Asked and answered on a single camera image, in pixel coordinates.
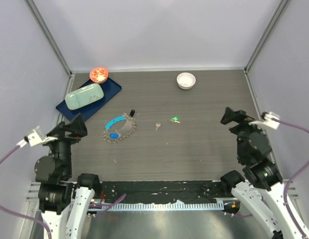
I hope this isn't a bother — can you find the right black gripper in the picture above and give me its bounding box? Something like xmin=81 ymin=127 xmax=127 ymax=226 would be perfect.
xmin=220 ymin=107 xmax=267 ymax=160

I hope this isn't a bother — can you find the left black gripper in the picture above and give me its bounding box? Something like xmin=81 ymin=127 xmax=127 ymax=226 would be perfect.
xmin=43 ymin=112 xmax=87 ymax=176

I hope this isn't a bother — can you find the blue tagged key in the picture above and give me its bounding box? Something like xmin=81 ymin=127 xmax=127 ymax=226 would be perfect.
xmin=109 ymin=133 xmax=119 ymax=138

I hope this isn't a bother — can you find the large keyring with blue handle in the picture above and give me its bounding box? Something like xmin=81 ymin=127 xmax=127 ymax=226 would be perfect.
xmin=102 ymin=113 xmax=137 ymax=143

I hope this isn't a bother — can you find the green tagged key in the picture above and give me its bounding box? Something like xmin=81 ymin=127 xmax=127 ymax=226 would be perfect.
xmin=169 ymin=116 xmax=180 ymax=123

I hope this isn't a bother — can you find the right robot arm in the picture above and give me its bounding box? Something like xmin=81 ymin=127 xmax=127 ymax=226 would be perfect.
xmin=220 ymin=107 xmax=309 ymax=239

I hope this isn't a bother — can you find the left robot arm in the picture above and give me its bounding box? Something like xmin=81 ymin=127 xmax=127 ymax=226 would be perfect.
xmin=34 ymin=113 xmax=102 ymax=239

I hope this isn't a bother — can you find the pale green oblong dish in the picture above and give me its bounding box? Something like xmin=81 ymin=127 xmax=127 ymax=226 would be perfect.
xmin=65 ymin=83 xmax=104 ymax=110

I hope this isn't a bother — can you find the dark blue tray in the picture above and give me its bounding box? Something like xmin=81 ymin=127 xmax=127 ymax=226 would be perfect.
xmin=55 ymin=78 xmax=122 ymax=121

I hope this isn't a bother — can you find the red patterned bowl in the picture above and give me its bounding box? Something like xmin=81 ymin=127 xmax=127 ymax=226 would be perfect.
xmin=89 ymin=67 xmax=109 ymax=84

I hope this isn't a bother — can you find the white ceramic bowl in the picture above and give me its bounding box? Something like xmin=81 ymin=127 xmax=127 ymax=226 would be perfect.
xmin=176 ymin=72 xmax=196 ymax=90

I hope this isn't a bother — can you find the plain silver key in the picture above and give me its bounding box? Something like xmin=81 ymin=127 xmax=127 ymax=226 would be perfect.
xmin=155 ymin=122 xmax=161 ymax=131

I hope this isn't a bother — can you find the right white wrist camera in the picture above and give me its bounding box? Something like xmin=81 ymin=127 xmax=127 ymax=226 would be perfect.
xmin=249 ymin=112 xmax=280 ymax=130

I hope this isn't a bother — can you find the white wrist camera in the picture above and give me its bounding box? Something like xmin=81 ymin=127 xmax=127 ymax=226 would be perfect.
xmin=16 ymin=126 xmax=58 ymax=147
xmin=249 ymin=112 xmax=280 ymax=130

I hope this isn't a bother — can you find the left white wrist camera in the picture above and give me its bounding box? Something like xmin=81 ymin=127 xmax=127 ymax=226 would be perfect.
xmin=16 ymin=126 xmax=58 ymax=147

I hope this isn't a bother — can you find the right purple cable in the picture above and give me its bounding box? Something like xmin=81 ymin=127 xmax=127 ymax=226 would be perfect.
xmin=224 ymin=118 xmax=309 ymax=239

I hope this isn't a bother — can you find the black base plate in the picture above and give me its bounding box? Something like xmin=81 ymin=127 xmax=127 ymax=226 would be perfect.
xmin=101 ymin=180 xmax=234 ymax=204

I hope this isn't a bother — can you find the white slotted cable duct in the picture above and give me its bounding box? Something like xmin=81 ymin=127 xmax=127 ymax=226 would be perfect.
xmin=107 ymin=201 xmax=224 ymax=212

